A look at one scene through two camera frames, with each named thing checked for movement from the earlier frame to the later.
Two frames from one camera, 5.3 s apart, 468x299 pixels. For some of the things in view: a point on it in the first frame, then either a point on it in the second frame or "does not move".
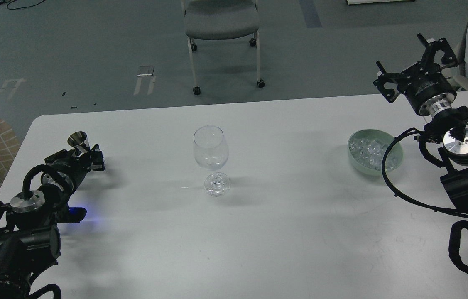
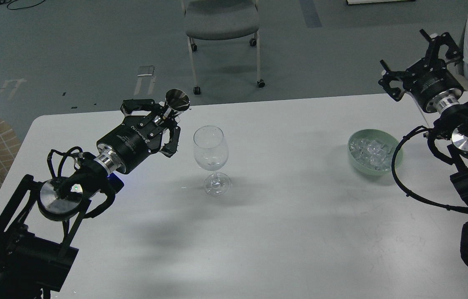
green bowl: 367,149 does not move
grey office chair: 220,20 does not move
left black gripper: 67,171 to 138,136
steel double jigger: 79,140 to 176,100
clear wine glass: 211,149 does not move
